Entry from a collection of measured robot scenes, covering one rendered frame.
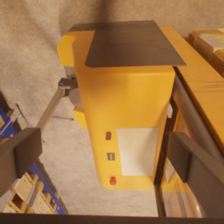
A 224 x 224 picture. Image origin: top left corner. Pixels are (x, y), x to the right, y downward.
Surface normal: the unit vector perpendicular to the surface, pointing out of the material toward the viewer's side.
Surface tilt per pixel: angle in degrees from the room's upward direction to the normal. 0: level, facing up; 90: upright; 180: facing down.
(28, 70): 0
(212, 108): 90
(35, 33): 0
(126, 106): 0
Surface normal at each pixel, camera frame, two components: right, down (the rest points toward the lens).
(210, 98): -0.06, -0.78
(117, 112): -0.06, 0.63
